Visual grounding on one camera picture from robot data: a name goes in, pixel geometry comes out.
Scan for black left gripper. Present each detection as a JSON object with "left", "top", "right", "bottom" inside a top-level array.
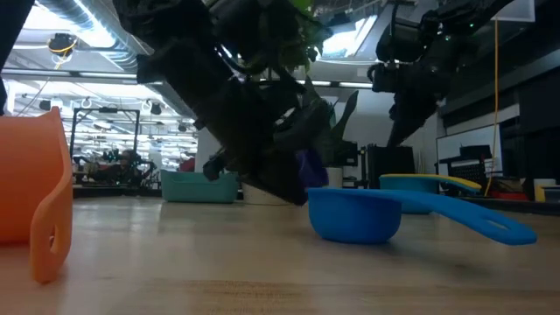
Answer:
[{"left": 136, "top": 41, "right": 334, "bottom": 207}]

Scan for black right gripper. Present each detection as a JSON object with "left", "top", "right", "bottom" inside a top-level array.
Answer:
[{"left": 368, "top": 10, "right": 459, "bottom": 148}]

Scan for medium blue measuring cup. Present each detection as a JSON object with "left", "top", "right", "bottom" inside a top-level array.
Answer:
[{"left": 307, "top": 186, "right": 538, "bottom": 247}]

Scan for orange measuring cup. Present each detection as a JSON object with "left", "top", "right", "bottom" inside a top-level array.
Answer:
[{"left": 0, "top": 106, "right": 74, "bottom": 284}]

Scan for teal plastic basket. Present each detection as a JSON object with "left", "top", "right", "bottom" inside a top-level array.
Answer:
[{"left": 159, "top": 169, "right": 241, "bottom": 205}]

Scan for black cabinet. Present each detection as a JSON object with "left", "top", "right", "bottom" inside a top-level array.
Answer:
[{"left": 366, "top": 144, "right": 416, "bottom": 190}]

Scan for whiteboard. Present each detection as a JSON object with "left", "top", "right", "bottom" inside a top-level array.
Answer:
[{"left": 436, "top": 123, "right": 504, "bottom": 176}]

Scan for snake plant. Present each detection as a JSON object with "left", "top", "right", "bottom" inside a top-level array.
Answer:
[{"left": 305, "top": 89, "right": 360, "bottom": 170}]

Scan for long ceiling light bar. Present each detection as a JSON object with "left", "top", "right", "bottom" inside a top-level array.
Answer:
[{"left": 2, "top": 68, "right": 373, "bottom": 88}]

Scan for black pegboard rack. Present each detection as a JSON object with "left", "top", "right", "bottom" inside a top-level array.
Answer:
[{"left": 438, "top": 143, "right": 494, "bottom": 197}]

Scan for red tray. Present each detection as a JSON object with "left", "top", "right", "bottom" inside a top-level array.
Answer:
[{"left": 488, "top": 190, "right": 529, "bottom": 202}]

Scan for person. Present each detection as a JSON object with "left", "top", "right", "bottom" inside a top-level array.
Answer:
[{"left": 89, "top": 149, "right": 148, "bottom": 186}]

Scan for distant black gantry frame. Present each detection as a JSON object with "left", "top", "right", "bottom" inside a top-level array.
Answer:
[{"left": 68, "top": 108, "right": 142, "bottom": 172}]

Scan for ceiling cable reel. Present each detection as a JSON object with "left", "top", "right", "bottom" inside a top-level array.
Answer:
[{"left": 46, "top": 32, "right": 79, "bottom": 58}]

